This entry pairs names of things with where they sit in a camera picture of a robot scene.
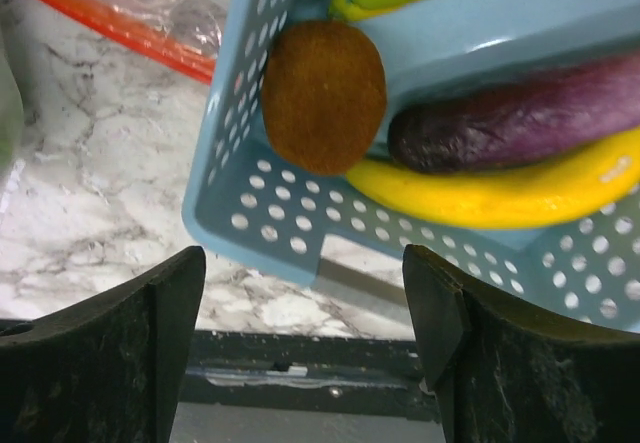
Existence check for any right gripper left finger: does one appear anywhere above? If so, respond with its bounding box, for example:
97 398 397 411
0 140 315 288
1 246 206 442

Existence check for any blue plastic basket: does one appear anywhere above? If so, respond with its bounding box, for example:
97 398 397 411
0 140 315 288
182 0 639 331

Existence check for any single yellow banana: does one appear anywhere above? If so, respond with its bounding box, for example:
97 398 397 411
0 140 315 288
346 129 639 230

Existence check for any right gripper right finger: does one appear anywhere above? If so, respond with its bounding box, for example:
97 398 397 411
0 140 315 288
402 245 639 442

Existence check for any small brown orange fruit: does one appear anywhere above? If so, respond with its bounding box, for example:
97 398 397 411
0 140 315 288
261 20 387 176

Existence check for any purple eggplant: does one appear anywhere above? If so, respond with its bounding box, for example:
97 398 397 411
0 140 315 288
387 53 639 174

